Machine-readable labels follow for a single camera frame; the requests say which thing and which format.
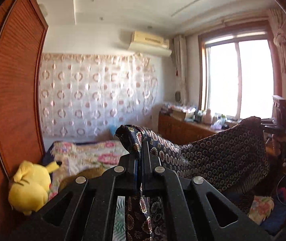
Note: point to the small floral cloth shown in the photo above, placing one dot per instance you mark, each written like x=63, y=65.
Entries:
x=260, y=208

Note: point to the yellow plush toy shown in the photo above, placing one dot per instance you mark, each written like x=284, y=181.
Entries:
x=30, y=188

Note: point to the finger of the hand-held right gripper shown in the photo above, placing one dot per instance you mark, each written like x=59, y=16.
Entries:
x=280, y=110
x=275, y=126

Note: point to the white plastic bag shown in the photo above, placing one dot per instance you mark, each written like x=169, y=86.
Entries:
x=218, y=125

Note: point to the wooden sideboard cabinet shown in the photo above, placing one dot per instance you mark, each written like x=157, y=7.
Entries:
x=178, y=130

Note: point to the pink tied window curtain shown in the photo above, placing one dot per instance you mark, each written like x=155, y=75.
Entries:
x=282, y=42

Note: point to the beige window curtain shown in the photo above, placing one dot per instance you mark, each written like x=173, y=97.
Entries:
x=179, y=62

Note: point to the golden brown patterned cloth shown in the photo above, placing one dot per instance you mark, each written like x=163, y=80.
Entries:
x=87, y=174

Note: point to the cream wall air conditioner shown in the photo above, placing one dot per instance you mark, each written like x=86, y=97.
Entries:
x=148, y=39

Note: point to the navy circle patterned garment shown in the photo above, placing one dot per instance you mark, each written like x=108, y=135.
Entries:
x=208, y=150

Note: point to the person's right hand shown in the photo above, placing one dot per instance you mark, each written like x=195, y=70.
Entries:
x=273, y=145

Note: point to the cardboard box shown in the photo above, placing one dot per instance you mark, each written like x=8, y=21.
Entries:
x=179, y=115

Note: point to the floral quilt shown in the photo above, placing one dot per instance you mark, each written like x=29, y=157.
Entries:
x=87, y=153

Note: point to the floral table cover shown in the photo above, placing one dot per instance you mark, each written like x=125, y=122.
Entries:
x=180, y=107

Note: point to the red hanging tassel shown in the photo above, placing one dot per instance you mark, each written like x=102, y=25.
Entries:
x=176, y=71

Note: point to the white plastic jug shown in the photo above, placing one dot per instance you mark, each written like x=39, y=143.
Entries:
x=208, y=116

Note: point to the circle patterned sheer curtain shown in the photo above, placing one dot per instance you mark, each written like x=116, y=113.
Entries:
x=87, y=93

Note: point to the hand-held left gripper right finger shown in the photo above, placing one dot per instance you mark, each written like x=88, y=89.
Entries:
x=149, y=178

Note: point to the wooden wardrobe doors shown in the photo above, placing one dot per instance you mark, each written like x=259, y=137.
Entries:
x=15, y=80

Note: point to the small dark round fan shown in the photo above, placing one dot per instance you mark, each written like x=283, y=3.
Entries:
x=178, y=96

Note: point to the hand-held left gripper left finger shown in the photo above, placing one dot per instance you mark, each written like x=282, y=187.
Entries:
x=126, y=178

